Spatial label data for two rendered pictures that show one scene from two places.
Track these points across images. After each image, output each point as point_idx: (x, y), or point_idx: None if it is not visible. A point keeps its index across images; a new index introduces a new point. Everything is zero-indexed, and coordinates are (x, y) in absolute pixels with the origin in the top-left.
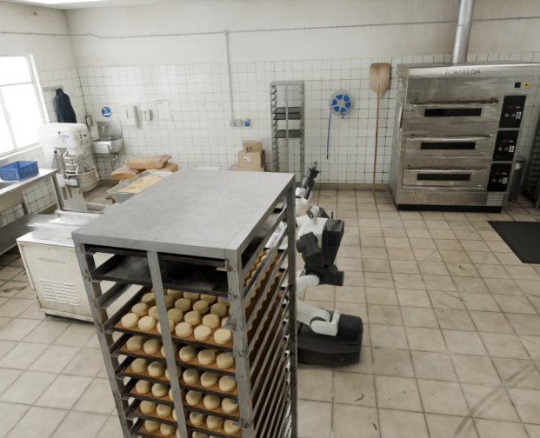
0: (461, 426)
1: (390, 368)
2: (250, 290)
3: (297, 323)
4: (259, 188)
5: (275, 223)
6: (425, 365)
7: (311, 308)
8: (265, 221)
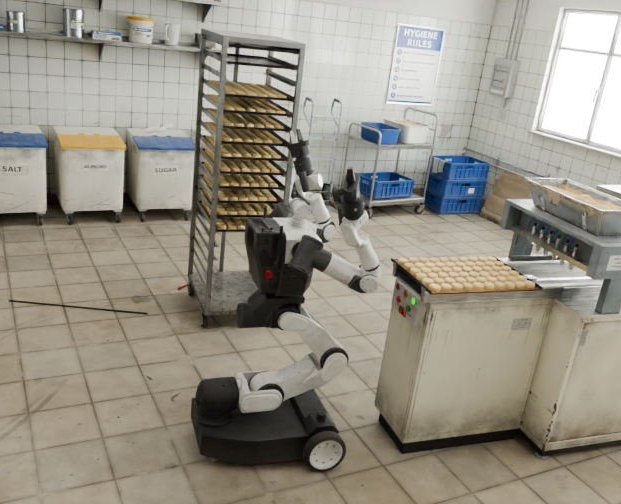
0: (45, 401)
1: (143, 440)
2: (208, 66)
3: (302, 405)
4: (230, 34)
5: (219, 56)
6: (86, 460)
7: (284, 376)
8: (208, 35)
